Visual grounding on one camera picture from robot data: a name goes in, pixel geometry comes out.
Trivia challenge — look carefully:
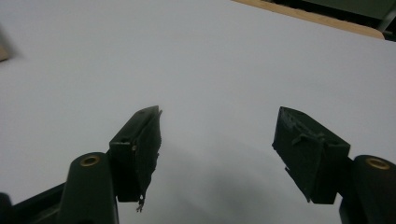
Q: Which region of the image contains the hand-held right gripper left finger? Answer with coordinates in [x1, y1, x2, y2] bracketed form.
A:
[108, 105, 163, 214]

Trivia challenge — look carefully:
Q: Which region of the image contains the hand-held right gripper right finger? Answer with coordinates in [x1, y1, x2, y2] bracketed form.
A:
[272, 105, 351, 205]

